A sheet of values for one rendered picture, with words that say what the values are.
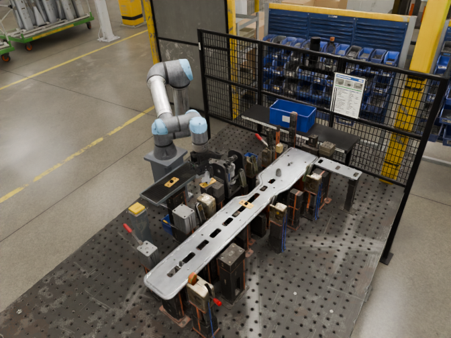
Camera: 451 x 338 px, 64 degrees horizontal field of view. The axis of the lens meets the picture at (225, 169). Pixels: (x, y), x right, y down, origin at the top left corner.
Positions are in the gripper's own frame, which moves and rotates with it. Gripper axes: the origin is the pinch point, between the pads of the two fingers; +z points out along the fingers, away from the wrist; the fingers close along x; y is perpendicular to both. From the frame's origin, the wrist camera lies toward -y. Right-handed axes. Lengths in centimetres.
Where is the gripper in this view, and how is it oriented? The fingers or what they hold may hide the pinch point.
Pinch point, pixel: (207, 180)
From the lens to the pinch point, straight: 181.9
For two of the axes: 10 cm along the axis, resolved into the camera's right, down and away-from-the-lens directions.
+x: 6.5, 4.3, -6.3
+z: 0.5, 8.0, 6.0
